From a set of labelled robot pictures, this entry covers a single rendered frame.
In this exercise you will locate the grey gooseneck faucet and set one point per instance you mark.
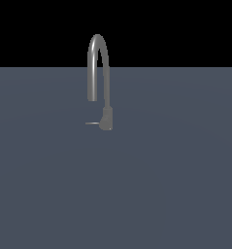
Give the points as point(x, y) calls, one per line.
point(106, 117)

